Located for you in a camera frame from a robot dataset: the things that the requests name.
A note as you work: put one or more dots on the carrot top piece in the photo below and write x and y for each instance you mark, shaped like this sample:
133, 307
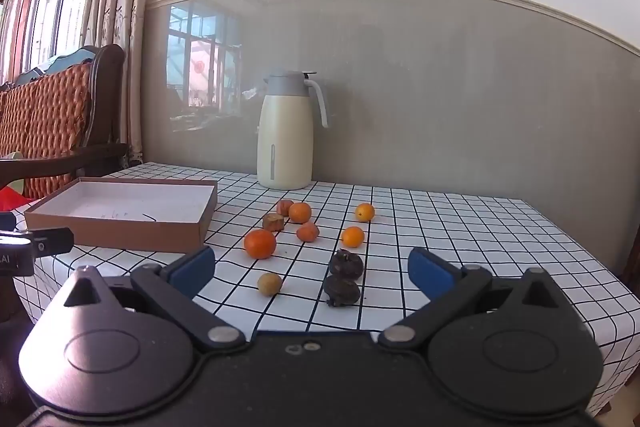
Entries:
273, 222

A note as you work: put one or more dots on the red plastic bag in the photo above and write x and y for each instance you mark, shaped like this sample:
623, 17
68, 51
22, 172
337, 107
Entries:
7, 198

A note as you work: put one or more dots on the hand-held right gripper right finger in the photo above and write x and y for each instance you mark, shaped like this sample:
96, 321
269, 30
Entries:
430, 272

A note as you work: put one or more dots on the teal cloth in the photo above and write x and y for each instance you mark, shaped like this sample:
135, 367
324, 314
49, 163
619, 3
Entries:
50, 63

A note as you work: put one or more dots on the cream thermos jug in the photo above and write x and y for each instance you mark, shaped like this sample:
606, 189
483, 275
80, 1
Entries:
282, 142

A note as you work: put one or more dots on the dark wooden sofa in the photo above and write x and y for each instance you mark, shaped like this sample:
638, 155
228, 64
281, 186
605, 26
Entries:
107, 107

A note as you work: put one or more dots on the orange carrot piece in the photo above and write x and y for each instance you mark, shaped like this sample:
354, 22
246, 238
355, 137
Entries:
308, 232
283, 207

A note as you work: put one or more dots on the brown cardboard box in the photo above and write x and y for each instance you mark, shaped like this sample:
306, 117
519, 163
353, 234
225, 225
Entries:
120, 207

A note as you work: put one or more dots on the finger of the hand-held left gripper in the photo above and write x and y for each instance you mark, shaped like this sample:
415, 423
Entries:
6, 222
50, 241

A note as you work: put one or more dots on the orange kumquat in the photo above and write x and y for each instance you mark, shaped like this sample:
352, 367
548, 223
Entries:
353, 237
365, 212

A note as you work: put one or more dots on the orange woven sofa cushion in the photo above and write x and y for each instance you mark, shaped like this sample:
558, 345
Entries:
50, 117

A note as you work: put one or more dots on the large tangerine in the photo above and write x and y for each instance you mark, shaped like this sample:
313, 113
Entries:
260, 244

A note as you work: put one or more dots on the dark mangosteen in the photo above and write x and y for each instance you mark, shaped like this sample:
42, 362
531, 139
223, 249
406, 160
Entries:
346, 263
341, 290

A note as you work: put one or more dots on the white checked tablecloth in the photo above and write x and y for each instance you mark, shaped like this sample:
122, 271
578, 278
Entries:
450, 227

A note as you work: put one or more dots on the beige embroidered curtain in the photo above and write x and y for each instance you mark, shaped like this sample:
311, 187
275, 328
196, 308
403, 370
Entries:
125, 7

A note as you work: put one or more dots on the small tan round fruit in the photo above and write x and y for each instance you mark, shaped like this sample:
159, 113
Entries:
269, 284

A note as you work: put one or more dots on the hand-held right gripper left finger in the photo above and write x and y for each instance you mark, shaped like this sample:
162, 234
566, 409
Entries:
192, 269

